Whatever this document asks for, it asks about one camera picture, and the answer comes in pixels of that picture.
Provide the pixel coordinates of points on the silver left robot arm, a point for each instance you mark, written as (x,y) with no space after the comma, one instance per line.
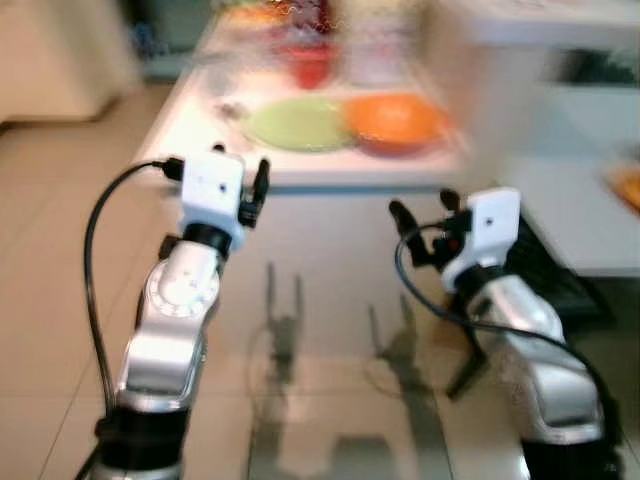
(172,300)

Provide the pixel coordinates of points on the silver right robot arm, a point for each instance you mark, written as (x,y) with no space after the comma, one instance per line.
(545,370)

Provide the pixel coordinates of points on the white dining table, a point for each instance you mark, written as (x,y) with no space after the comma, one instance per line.
(200,110)

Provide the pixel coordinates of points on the green plate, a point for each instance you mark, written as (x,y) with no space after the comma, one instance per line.
(295,125)

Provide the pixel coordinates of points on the red cup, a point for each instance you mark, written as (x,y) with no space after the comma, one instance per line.
(308,65)

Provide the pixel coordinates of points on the low white table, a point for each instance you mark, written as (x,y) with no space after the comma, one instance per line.
(575,215)

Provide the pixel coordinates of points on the white container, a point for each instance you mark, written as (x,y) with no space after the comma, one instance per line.
(380,55)

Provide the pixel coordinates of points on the orange patterned plate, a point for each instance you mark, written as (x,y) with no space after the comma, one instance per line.
(630,190)

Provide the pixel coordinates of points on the beige cabinet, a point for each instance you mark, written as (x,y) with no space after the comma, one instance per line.
(60,55)

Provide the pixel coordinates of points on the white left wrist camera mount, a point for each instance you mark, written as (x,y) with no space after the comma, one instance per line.
(210,190)

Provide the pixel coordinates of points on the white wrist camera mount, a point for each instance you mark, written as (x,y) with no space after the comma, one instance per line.
(490,230)
(210,190)

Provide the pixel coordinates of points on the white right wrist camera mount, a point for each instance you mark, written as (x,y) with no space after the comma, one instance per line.
(490,230)

